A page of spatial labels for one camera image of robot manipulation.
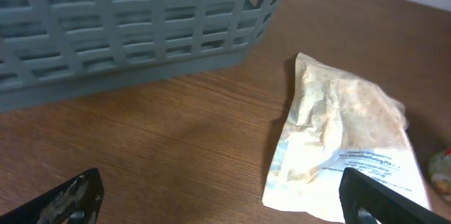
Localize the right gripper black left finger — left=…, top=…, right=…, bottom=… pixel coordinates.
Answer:
left=1, top=168, right=104, bottom=224

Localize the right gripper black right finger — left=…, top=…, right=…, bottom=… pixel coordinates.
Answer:
left=339, top=168, right=450, bottom=224

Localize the grey plastic basket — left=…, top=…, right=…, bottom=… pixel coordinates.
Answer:
left=1, top=0, right=281, bottom=111

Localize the green lid spice jar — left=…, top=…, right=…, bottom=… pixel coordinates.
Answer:
left=428, top=148, right=450, bottom=204

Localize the beige food pouch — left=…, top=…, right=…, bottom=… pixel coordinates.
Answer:
left=262, top=54, right=430, bottom=223

